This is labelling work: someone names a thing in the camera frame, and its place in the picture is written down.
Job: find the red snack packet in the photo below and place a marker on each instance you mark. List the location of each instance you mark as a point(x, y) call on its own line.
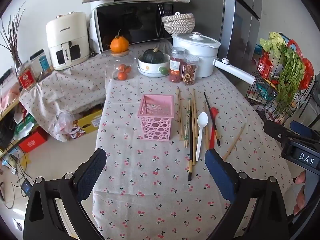
point(265, 66)

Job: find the paper-wrapped wooden chopsticks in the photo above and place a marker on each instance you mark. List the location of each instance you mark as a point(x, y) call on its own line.
point(187, 125)

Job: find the red label jar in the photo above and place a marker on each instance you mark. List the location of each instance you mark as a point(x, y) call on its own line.
point(26, 77)

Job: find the small device with screen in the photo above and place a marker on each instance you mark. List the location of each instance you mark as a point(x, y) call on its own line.
point(26, 188)

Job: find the yellow cardboard box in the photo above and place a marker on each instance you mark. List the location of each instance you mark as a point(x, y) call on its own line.
point(88, 123)

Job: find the black microwave oven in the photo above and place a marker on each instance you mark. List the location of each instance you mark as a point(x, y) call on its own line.
point(130, 22)

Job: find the red plastic bag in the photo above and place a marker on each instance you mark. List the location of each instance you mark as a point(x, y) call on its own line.
point(306, 70)

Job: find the bare dry branches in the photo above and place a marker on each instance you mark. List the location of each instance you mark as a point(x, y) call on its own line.
point(11, 35)

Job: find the cherry print tablecloth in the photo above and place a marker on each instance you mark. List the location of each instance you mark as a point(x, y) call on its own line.
point(150, 185)

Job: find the red cardboard box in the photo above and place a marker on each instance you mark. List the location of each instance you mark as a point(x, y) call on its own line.
point(32, 142)

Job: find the white flower print bowl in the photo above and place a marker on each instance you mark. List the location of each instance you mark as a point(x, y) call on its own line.
point(150, 70)

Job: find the white electric cooking pot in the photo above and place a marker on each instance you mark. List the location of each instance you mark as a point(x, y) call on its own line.
point(205, 57)

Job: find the clear container teal label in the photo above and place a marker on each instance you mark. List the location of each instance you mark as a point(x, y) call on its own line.
point(43, 62)

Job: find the pink plastic utensil basket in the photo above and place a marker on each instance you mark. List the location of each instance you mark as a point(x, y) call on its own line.
point(156, 120)

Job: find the blue plastic bag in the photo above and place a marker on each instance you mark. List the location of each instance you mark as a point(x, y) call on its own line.
point(258, 48)

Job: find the green packet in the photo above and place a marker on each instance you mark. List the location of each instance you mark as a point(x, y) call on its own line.
point(23, 127)

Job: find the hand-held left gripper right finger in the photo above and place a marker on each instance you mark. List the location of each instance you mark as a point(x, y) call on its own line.
point(218, 172)

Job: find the black and tan chopstick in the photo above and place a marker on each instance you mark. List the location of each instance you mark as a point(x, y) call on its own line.
point(190, 135)

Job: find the large orange citrus fruit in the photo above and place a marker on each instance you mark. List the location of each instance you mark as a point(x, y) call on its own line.
point(120, 44)

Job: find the clear plastic bag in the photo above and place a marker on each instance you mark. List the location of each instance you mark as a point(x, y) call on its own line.
point(64, 122)

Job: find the grey refrigerator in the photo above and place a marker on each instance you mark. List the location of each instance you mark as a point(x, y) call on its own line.
point(240, 25)

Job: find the small floral print cloth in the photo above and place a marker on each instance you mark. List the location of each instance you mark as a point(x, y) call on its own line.
point(70, 90)

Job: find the dark green pumpkin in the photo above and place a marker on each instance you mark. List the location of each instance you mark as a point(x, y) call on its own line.
point(153, 56)

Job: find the bunch of leafy greens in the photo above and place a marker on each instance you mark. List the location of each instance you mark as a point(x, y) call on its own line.
point(290, 80)

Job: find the wooden jar lid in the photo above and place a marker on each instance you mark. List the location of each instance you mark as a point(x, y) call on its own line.
point(120, 53)

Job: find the white plastic spoon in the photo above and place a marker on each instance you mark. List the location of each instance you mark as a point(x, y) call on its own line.
point(202, 123)

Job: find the red plastic spoon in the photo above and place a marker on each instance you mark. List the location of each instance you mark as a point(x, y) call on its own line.
point(213, 132)

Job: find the cream air fryer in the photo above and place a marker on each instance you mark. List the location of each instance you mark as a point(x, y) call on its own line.
point(67, 35)

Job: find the woven lidded basket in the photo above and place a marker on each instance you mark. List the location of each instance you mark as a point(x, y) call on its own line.
point(178, 23)

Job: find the person's right hand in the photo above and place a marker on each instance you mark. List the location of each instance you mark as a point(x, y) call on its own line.
point(299, 200)

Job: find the clear glass jar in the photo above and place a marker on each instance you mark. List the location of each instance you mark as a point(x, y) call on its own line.
point(112, 65)

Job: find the small tangerine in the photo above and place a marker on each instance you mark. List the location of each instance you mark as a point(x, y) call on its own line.
point(122, 67)
point(121, 75)
point(128, 70)

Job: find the jar of red berries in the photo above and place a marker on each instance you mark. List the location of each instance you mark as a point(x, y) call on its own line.
point(176, 67)

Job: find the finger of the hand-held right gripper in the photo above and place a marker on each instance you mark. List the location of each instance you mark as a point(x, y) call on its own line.
point(276, 130)
point(301, 128)

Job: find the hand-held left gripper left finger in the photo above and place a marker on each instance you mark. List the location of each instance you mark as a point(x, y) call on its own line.
point(92, 170)

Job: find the small green fruit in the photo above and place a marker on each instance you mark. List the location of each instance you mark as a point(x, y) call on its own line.
point(163, 71)

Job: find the jar of dried fruit slices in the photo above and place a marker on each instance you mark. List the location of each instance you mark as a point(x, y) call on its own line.
point(190, 71)

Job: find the napa cabbage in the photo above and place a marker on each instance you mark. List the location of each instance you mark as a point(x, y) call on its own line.
point(271, 42)

